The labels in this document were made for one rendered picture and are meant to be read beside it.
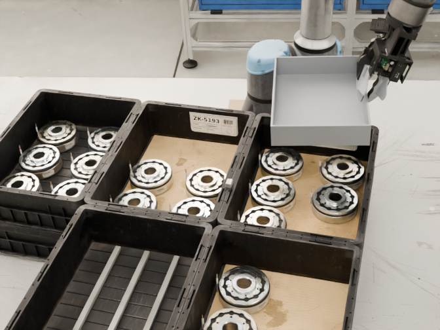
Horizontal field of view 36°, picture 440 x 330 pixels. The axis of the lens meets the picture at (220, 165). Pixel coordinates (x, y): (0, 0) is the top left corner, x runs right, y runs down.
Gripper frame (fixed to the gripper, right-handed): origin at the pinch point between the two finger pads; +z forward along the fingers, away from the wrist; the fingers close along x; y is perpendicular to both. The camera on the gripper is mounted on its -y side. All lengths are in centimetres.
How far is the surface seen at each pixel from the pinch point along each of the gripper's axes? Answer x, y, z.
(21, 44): -120, -219, 149
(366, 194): 3.8, 15.7, 14.3
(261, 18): 4, -188, 82
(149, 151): -42, -13, 39
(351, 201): 3.9, 10.1, 21.6
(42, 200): -63, 15, 36
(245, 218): -18.7, 15.0, 28.6
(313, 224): -3.4, 14.3, 27.0
